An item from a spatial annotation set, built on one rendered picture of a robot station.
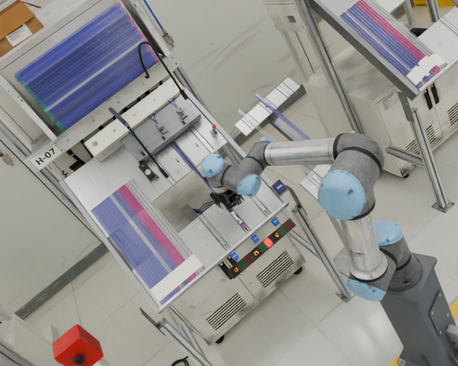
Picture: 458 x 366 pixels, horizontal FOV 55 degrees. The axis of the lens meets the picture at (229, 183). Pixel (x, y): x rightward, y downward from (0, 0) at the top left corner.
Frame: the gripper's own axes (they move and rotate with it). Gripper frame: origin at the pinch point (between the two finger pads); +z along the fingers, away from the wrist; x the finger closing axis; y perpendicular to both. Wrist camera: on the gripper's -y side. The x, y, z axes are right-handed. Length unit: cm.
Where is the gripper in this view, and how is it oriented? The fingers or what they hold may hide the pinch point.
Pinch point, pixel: (230, 203)
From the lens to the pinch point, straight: 170.7
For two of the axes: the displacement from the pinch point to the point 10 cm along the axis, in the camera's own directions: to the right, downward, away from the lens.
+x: 7.7, -6.2, 1.4
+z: 2.1, 4.6, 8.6
